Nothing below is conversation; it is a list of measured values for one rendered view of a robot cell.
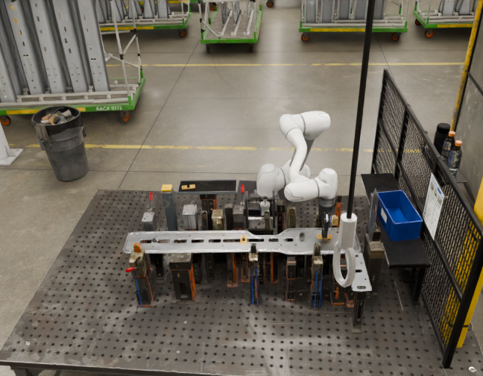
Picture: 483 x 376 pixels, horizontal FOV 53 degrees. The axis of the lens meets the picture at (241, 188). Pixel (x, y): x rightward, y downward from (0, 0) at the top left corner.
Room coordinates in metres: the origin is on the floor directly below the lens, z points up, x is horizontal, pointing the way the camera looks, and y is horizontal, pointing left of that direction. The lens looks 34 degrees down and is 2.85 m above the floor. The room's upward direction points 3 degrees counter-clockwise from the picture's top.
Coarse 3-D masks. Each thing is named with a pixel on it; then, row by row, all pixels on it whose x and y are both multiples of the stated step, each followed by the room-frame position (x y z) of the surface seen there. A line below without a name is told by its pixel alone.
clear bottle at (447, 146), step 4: (452, 132) 2.20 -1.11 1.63; (452, 136) 2.19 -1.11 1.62; (448, 140) 2.19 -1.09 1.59; (452, 140) 2.19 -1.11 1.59; (444, 144) 2.20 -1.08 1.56; (448, 144) 2.18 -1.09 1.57; (452, 144) 2.18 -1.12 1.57; (444, 148) 2.19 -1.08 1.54; (448, 148) 2.18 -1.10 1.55; (444, 152) 2.19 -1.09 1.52; (448, 152) 2.18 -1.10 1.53; (444, 156) 2.18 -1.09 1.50; (448, 156) 2.18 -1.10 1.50
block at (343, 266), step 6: (342, 264) 1.95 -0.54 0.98; (342, 270) 1.90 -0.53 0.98; (342, 276) 1.91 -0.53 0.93; (336, 282) 1.91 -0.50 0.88; (336, 288) 1.91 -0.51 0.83; (342, 288) 1.91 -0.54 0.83; (330, 294) 1.98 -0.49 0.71; (336, 294) 1.91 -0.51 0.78; (342, 294) 1.91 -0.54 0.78; (330, 300) 1.94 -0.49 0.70; (336, 300) 1.91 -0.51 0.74; (342, 300) 1.91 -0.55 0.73
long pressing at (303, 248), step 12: (288, 228) 2.25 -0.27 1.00; (300, 228) 2.24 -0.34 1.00; (312, 228) 2.24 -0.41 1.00; (336, 228) 2.23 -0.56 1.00; (132, 240) 2.22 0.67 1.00; (204, 240) 2.18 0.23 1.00; (264, 240) 2.16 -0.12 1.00; (312, 240) 2.13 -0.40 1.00; (324, 240) 2.13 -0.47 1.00; (336, 240) 2.12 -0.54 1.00; (156, 252) 2.11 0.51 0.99; (168, 252) 2.10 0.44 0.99; (192, 252) 2.09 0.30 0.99; (204, 252) 2.09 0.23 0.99; (216, 252) 2.08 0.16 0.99; (228, 252) 2.08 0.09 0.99; (240, 252) 2.08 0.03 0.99; (288, 252) 2.05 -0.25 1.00; (300, 252) 2.04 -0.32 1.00; (312, 252) 2.04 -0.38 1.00; (324, 252) 2.03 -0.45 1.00
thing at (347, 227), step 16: (368, 0) 0.41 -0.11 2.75; (368, 16) 0.41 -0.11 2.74; (368, 32) 0.41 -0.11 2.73; (368, 48) 0.41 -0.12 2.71; (352, 160) 0.41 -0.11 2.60; (352, 176) 0.41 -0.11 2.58; (352, 192) 0.41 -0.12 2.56; (352, 208) 0.41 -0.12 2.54; (352, 224) 0.41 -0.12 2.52; (352, 240) 0.41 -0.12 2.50; (336, 256) 0.42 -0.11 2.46; (352, 256) 0.40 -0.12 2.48; (336, 272) 0.42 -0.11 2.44; (352, 272) 0.39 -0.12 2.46
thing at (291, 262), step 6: (288, 258) 2.00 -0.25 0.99; (288, 264) 1.96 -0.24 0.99; (294, 264) 1.95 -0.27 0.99; (288, 270) 1.95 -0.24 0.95; (294, 270) 1.95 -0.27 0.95; (288, 276) 1.95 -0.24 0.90; (294, 276) 1.95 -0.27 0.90; (288, 282) 1.96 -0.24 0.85; (288, 288) 1.96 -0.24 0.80; (288, 294) 1.96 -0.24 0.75; (288, 300) 1.95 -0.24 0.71; (294, 300) 1.95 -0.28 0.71
